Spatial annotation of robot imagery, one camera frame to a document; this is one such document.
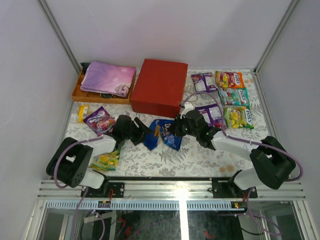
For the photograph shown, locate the pink purple folded cloth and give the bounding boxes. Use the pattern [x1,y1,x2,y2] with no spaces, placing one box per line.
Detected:
[80,61,136,98]

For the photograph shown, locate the yellow snack packet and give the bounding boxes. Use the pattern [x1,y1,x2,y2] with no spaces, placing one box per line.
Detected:
[76,105,90,123]

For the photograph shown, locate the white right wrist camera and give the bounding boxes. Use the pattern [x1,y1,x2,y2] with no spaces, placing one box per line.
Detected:
[180,101,195,119]

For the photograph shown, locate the purple Fox's berries candy bag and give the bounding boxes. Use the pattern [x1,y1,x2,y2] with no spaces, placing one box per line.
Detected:
[83,106,116,136]

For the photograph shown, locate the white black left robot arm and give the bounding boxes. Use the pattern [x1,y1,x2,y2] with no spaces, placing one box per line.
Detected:
[46,115,154,198]

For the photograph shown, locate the aluminium frame post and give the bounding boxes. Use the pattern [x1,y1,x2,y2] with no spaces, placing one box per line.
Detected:
[36,0,81,74]
[253,0,301,75]

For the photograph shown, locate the left aluminium frame post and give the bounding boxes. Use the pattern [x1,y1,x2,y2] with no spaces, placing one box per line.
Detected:
[36,0,81,74]

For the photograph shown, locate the wooden tray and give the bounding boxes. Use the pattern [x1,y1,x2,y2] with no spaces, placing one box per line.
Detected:
[71,64,137,105]

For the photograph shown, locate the aluminium front rail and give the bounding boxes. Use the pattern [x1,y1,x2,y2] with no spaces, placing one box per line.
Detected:
[37,180,307,201]

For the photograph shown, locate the teal Fox's mint candy bag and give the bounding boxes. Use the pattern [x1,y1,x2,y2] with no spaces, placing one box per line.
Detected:
[218,87,250,107]

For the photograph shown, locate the right aluminium frame post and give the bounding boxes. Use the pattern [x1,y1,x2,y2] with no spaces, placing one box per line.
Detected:
[253,0,301,75]

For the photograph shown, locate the blue Doritos chips bag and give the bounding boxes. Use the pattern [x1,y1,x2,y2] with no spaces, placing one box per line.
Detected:
[143,119,182,151]

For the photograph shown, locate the red brown paper bag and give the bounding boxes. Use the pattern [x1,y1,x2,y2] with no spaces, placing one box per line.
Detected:
[130,58,188,118]

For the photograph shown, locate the green yellow candy bag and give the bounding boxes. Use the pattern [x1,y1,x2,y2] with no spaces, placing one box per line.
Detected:
[223,105,254,130]

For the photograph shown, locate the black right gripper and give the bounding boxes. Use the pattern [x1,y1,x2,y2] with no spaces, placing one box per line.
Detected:
[167,114,199,138]

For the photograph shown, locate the orange Fox's fruits candy bag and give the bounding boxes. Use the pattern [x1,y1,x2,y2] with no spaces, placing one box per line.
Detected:
[215,71,245,89]

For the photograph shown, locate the green blue snack packet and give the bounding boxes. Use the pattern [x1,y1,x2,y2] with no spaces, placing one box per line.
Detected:
[89,148,121,171]

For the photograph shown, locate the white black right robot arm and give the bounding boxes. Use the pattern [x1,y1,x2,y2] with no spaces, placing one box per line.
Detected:
[169,110,296,198]

